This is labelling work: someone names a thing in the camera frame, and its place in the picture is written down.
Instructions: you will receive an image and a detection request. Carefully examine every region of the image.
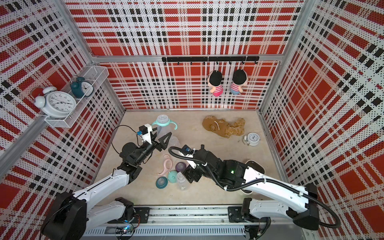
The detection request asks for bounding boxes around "black hook rail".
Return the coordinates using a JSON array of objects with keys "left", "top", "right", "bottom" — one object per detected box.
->
[{"left": 162, "top": 56, "right": 260, "bottom": 64}]

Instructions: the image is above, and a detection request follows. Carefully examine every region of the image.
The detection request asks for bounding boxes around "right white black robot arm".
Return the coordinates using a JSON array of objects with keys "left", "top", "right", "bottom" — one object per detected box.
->
[{"left": 180, "top": 148, "right": 320, "bottom": 231}]

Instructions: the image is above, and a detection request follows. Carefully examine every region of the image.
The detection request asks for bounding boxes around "large white alarm clock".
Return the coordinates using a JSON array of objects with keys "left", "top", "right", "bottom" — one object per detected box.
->
[{"left": 34, "top": 86, "right": 77, "bottom": 119}]

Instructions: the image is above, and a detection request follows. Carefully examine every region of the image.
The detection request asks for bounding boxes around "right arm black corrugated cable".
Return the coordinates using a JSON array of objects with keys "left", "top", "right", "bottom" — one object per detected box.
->
[{"left": 167, "top": 146, "right": 342, "bottom": 229}]

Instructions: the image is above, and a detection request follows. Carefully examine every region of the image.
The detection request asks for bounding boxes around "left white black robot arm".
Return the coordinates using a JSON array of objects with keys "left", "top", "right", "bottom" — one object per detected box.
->
[{"left": 40, "top": 124, "right": 172, "bottom": 240}]

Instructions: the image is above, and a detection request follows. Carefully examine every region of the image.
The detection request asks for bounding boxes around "clear baby bottle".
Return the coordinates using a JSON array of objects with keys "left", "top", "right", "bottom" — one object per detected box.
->
[
  {"left": 169, "top": 136, "right": 181, "bottom": 147},
  {"left": 157, "top": 115, "right": 172, "bottom": 140},
  {"left": 177, "top": 172, "right": 190, "bottom": 191}
]

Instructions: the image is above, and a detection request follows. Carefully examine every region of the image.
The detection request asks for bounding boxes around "teal nipple ring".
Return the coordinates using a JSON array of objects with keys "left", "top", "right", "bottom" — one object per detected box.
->
[{"left": 155, "top": 176, "right": 169, "bottom": 190}]

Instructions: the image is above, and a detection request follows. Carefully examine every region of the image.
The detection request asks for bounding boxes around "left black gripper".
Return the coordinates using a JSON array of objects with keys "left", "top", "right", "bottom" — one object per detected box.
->
[{"left": 134, "top": 126, "right": 171, "bottom": 165}]

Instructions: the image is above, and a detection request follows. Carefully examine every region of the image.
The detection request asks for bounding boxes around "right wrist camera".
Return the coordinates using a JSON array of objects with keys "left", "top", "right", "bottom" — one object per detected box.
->
[{"left": 182, "top": 145, "right": 195, "bottom": 158}]

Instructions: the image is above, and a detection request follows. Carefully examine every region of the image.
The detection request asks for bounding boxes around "white wire wall shelf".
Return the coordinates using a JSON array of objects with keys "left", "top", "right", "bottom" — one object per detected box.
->
[{"left": 44, "top": 65, "right": 109, "bottom": 128}]

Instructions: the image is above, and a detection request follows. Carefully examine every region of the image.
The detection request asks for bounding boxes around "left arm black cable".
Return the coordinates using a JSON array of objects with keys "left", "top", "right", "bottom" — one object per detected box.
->
[{"left": 110, "top": 124, "right": 139, "bottom": 155}]

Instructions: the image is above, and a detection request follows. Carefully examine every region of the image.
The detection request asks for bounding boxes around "brown plush toy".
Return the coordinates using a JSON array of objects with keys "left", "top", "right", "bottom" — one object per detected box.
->
[{"left": 202, "top": 116, "right": 246, "bottom": 138}]

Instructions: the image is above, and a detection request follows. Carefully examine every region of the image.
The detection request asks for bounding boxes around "small white alarm clock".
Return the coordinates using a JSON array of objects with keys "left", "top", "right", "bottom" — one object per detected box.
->
[{"left": 242, "top": 133, "right": 260, "bottom": 147}]

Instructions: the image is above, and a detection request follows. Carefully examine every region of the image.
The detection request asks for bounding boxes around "white bin green inside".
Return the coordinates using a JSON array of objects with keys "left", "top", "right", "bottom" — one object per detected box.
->
[{"left": 241, "top": 160, "right": 266, "bottom": 195}]

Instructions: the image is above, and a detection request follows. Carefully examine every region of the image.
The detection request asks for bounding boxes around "doll with striped shirt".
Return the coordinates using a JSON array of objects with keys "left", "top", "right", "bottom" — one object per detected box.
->
[{"left": 230, "top": 69, "right": 249, "bottom": 95}]

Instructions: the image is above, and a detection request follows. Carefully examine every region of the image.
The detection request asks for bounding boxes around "pink bottle handle left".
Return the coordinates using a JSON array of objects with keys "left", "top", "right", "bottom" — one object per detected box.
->
[{"left": 157, "top": 155, "right": 173, "bottom": 177}]

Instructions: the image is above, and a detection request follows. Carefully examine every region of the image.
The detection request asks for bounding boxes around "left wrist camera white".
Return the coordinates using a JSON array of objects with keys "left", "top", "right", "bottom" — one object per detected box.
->
[{"left": 137, "top": 124, "right": 153, "bottom": 145}]

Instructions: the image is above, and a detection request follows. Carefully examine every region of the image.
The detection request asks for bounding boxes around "doll with pink dress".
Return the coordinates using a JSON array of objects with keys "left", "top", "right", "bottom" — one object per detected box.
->
[{"left": 208, "top": 71, "right": 223, "bottom": 97}]

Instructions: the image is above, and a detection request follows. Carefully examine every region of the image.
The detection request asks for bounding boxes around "green circuit board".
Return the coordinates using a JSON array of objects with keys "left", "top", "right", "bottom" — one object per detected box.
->
[{"left": 116, "top": 226, "right": 135, "bottom": 236}]

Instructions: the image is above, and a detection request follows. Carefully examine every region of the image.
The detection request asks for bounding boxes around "teal alarm clock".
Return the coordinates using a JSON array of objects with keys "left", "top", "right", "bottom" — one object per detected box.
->
[{"left": 70, "top": 77, "right": 94, "bottom": 99}]

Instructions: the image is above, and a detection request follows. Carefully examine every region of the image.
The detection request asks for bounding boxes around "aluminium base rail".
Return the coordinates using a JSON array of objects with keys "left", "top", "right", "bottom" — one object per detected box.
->
[{"left": 81, "top": 205, "right": 314, "bottom": 240}]

